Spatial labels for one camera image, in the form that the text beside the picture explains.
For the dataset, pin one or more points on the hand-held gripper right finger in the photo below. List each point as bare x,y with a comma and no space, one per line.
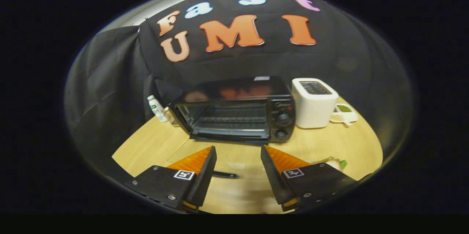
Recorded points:
273,179

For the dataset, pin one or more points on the white bottle with green label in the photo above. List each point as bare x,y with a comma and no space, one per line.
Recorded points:
157,109

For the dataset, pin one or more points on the white divided dish of beans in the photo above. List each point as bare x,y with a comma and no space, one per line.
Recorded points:
346,116

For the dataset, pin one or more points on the white pop-up toaster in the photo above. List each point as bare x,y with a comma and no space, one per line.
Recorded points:
315,111

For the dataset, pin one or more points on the toast and lettuce sandwich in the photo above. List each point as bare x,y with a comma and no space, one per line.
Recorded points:
334,163

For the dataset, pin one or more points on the black toaster oven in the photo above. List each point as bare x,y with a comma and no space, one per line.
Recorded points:
282,105

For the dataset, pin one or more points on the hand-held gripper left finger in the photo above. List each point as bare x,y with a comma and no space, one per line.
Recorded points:
205,175

